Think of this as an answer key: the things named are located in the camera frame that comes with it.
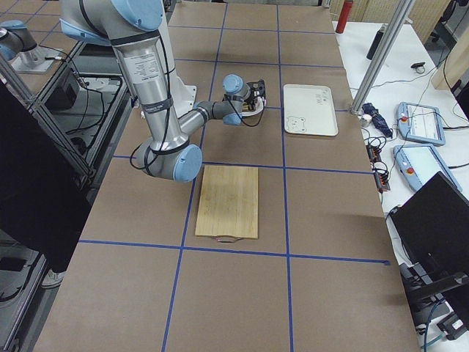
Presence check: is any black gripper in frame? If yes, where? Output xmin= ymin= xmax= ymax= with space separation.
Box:
xmin=245 ymin=88 xmax=262 ymax=110

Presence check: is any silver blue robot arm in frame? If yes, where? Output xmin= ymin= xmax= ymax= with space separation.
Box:
xmin=60 ymin=1 xmax=265 ymax=183
xmin=1 ymin=20 xmax=63 ymax=73

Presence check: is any white round plate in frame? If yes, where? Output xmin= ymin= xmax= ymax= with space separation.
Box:
xmin=241 ymin=97 xmax=266 ymax=117

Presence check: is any cream bear tray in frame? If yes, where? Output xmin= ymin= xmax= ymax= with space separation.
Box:
xmin=283 ymin=84 xmax=339 ymax=137

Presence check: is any wooden cutting board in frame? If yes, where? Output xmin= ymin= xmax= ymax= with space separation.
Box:
xmin=195 ymin=165 xmax=259 ymax=239

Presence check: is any small silver metal cylinder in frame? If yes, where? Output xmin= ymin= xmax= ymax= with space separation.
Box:
xmin=359 ymin=114 xmax=372 ymax=128

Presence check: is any black bottle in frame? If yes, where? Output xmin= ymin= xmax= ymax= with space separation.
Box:
xmin=366 ymin=24 xmax=387 ymax=60

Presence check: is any red bottle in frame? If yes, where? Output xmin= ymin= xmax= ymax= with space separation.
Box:
xmin=336 ymin=0 xmax=354 ymax=34

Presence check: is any folded dark blue umbrella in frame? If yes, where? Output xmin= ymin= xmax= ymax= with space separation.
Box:
xmin=362 ymin=103 xmax=393 ymax=138

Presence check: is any black power strip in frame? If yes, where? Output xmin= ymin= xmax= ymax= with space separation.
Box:
xmin=366 ymin=144 xmax=391 ymax=194

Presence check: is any far blue teach pendant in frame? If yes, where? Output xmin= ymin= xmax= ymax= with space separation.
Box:
xmin=396 ymin=102 xmax=446 ymax=147

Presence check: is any blue teach pendant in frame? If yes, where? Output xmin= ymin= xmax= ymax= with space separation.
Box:
xmin=393 ymin=144 xmax=462 ymax=191
xmin=396 ymin=102 xmax=446 ymax=147

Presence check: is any near blue teach pendant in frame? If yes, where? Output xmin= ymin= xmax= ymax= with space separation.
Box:
xmin=393 ymin=144 xmax=462 ymax=191

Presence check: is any black laptop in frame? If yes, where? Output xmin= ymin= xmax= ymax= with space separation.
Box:
xmin=391 ymin=172 xmax=468 ymax=326

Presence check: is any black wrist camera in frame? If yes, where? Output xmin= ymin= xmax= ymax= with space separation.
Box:
xmin=248 ymin=79 xmax=266 ymax=97

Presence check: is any white pedestal column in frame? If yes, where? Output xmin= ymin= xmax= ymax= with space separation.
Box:
xmin=140 ymin=0 xmax=198 ymax=120

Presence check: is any black camera cable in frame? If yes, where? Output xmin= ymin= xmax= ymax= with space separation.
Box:
xmin=130 ymin=32 xmax=265 ymax=172

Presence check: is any aluminium frame post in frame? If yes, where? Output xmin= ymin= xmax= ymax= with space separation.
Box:
xmin=350 ymin=0 xmax=416 ymax=115

